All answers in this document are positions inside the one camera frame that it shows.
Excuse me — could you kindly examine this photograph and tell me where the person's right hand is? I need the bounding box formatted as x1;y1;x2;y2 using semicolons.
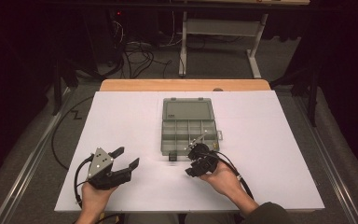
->
200;161;247;202

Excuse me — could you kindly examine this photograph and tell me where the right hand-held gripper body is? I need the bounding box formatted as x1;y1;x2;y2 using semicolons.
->
185;133;221;178

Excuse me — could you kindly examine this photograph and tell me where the white table cover sheet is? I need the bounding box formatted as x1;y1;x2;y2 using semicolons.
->
54;91;325;213

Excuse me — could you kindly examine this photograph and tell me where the black metal stand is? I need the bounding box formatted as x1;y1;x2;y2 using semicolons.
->
269;65;322;128
51;58;79;117

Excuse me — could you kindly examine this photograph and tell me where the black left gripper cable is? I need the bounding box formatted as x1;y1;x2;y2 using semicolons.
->
73;153;95;210

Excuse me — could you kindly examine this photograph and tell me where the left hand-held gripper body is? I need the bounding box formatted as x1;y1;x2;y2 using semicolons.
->
87;147;133;191

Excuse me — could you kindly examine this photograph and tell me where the grey transparent compartment box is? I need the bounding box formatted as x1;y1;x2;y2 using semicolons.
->
160;97;224;162

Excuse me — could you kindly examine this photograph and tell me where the metal floor rail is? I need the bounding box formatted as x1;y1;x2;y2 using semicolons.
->
0;87;73;224
292;92;358;224

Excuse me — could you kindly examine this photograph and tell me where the black cable on floor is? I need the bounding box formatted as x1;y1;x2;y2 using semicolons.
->
50;95;95;171

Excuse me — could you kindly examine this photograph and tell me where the white metal desk frame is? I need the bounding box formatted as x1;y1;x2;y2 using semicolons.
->
178;10;270;79

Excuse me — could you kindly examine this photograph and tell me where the person's left hand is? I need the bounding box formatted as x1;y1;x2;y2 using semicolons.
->
80;181;119;215

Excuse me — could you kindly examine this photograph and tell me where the bundle of floor cables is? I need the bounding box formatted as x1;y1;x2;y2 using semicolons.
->
105;18;173;79

